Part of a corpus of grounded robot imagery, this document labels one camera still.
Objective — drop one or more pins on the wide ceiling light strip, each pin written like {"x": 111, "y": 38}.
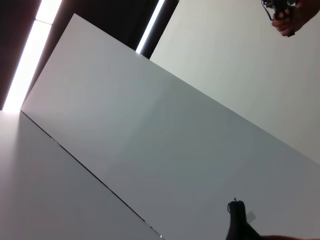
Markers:
{"x": 32, "y": 50}

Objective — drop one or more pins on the person's hand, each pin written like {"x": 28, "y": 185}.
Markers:
{"x": 283, "y": 23}

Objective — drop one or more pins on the person's forearm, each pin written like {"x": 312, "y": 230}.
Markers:
{"x": 307, "y": 12}

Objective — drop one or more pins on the narrow ceiling light strip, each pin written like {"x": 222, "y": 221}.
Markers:
{"x": 152, "y": 25}

